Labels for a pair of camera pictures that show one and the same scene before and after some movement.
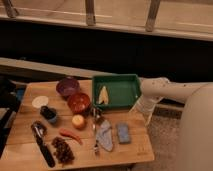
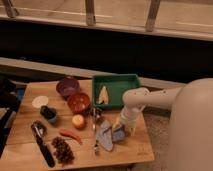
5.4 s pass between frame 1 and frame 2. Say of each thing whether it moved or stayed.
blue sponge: moved
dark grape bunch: stayed
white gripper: moved
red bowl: stayed
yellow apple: stayed
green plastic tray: stayed
